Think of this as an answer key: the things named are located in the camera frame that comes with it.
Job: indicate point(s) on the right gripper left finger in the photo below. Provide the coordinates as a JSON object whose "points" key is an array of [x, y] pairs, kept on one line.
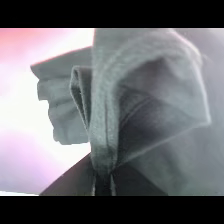
{"points": [[76, 181]]}

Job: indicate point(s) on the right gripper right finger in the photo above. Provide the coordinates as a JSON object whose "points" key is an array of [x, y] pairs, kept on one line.
{"points": [[135, 183]]}

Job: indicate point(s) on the grey garment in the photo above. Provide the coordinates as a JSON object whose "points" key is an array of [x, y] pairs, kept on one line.
{"points": [[146, 83]]}

